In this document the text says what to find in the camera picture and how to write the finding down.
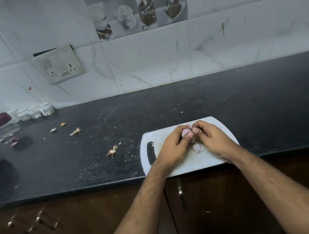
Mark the person's left hand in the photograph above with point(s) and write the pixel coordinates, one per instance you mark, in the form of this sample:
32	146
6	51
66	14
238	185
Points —
170	147

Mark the person's right hand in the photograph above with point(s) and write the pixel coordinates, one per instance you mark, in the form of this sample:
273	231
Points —
215	140

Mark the person's left thumb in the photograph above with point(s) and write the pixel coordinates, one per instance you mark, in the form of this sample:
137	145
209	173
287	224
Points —
186	139

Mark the person's right thumb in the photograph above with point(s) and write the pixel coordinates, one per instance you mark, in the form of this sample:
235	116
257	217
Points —
196	131

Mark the small pink onion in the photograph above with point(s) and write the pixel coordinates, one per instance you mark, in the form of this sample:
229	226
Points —
186	132

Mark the person's right forearm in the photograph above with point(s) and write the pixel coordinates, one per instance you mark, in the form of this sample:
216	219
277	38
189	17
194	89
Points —
286	197

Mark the person's left forearm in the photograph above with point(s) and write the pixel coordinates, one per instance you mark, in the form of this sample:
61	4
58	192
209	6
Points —
140	217

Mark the pink onion peel piece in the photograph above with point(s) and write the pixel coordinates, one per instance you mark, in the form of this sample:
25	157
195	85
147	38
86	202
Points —
198	149

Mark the white plastic cutting board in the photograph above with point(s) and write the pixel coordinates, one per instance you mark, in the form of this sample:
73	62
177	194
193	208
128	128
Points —
157	138

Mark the brown wooden cabinet door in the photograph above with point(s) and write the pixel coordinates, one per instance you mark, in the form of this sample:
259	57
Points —
214	215
73	232

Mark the purple onion skin scrap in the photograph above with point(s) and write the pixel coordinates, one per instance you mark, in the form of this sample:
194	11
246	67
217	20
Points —
13	141

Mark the white wall switch socket plate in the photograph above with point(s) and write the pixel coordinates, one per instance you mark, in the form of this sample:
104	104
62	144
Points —
60	65

